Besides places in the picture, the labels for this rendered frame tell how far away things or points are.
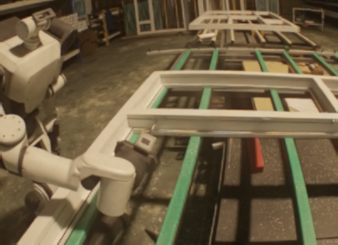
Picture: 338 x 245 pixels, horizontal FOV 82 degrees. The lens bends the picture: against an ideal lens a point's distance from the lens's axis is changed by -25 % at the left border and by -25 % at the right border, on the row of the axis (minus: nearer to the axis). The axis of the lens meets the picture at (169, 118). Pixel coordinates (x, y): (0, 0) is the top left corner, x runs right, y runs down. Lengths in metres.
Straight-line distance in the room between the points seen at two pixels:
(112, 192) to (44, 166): 0.15
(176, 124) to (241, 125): 0.23
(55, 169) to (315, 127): 0.81
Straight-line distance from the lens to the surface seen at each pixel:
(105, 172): 0.47
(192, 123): 0.87
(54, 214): 0.62
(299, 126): 0.88
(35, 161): 0.51
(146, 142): 0.65
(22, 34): 0.78
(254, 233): 0.91
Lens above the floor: 1.34
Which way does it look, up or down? 29 degrees down
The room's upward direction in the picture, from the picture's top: 8 degrees counter-clockwise
